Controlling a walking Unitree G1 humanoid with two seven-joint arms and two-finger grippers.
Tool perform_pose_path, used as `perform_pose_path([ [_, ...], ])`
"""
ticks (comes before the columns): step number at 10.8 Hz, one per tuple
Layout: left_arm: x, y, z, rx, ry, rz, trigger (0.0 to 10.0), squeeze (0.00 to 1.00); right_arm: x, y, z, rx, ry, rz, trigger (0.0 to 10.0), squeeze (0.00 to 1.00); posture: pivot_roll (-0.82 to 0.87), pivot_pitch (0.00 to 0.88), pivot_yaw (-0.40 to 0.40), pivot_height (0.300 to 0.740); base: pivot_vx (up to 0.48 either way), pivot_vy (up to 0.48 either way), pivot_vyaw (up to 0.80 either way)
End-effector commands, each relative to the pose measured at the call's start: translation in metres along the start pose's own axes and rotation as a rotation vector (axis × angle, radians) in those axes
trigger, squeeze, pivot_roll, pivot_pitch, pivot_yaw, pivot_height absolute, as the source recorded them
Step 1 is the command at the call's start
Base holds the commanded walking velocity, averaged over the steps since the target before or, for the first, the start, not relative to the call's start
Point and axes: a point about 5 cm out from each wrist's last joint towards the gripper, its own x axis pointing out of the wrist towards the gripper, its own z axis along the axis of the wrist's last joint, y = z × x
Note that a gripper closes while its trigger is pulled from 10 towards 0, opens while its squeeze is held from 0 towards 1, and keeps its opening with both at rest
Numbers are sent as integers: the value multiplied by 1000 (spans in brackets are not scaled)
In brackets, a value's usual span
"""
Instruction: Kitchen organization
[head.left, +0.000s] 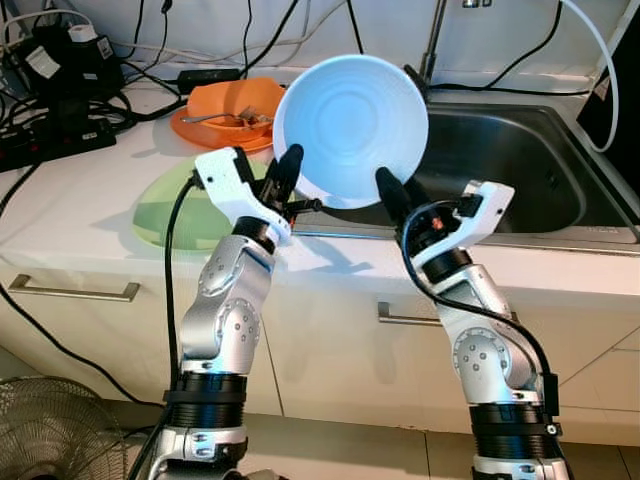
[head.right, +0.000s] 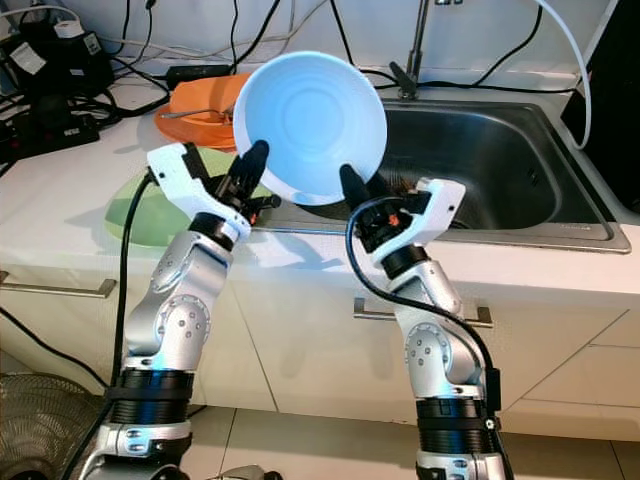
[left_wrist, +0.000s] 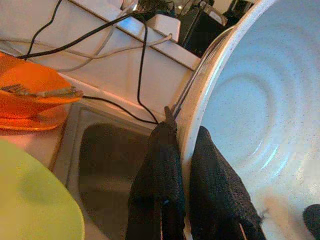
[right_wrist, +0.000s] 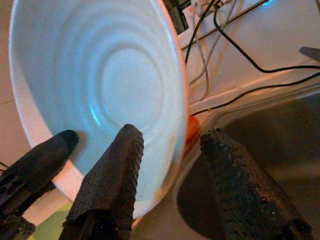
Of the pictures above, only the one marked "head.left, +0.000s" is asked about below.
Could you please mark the small white plug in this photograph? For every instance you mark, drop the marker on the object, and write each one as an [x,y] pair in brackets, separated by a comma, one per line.
[80,33]

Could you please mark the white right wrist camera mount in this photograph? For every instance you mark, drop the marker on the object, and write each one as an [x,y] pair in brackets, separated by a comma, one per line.
[490,215]

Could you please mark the black power strip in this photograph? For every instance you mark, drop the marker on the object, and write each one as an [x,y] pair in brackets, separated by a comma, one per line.
[60,140]

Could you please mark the grey floor fan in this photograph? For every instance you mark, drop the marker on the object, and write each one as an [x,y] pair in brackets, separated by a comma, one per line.
[50,430]

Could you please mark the white cabinet door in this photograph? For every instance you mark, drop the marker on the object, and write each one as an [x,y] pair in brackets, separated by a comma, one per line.
[340,360]
[100,340]

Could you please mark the orange plastic bowl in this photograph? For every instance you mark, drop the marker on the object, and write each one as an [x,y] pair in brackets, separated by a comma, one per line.
[235,95]

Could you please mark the large black power adapter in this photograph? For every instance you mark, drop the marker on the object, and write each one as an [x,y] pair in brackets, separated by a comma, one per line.
[90,70]

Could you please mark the light green plate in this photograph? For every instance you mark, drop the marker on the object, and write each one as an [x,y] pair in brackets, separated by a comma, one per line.
[175,215]

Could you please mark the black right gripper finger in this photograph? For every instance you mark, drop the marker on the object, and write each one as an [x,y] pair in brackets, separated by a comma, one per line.
[393,200]

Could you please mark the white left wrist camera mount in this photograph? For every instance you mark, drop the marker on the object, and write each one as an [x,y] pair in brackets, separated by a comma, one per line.
[230,190]

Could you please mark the stainless steel sink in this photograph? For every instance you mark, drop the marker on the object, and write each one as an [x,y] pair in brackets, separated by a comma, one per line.
[500,170]

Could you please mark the small black adapter brick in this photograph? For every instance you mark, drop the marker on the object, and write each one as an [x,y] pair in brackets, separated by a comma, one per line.
[210,78]

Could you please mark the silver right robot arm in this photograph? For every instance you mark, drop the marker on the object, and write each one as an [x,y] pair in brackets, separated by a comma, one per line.
[480,350]

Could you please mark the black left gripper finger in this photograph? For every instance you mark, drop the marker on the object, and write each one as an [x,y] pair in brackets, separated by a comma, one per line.
[273,182]
[293,170]

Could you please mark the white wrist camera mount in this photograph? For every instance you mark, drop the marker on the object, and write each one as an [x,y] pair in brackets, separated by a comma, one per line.
[490,215]
[230,190]

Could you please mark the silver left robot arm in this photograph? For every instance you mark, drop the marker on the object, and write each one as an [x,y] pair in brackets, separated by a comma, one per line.
[225,320]

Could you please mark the chrome gooseneck faucet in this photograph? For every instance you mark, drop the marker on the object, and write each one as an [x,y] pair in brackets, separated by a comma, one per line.
[434,40]

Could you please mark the metal spoon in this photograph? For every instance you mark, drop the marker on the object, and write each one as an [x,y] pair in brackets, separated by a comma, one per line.
[205,117]

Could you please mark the white kitchen cabinet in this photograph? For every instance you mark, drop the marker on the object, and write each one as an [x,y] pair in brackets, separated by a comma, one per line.
[330,360]

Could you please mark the white round bowl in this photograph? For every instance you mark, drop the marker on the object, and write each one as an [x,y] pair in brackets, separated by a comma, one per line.
[350,130]

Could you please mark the orange plastic plate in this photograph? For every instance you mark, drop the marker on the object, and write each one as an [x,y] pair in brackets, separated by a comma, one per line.
[200,138]

